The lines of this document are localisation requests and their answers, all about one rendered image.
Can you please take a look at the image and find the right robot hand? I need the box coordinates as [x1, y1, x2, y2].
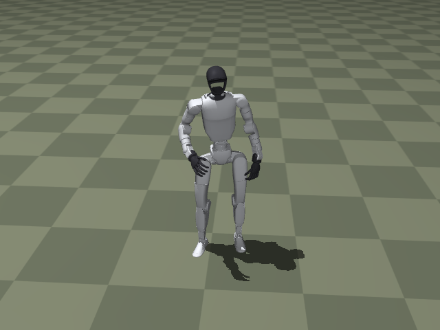
[188, 150, 209, 177]

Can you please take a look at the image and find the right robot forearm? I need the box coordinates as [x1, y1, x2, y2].
[178, 125, 193, 158]

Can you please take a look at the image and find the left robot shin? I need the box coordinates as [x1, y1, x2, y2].
[233, 202, 245, 237]

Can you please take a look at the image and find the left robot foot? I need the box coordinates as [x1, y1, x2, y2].
[234, 232, 246, 253]

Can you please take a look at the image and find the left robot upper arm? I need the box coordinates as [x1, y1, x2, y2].
[233, 94, 254, 134]

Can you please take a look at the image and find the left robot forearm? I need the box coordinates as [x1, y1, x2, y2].
[248, 122, 263, 160]

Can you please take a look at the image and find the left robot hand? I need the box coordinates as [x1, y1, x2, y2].
[244, 153, 261, 181]

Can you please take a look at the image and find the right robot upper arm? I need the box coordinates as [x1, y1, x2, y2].
[180, 98, 202, 135]

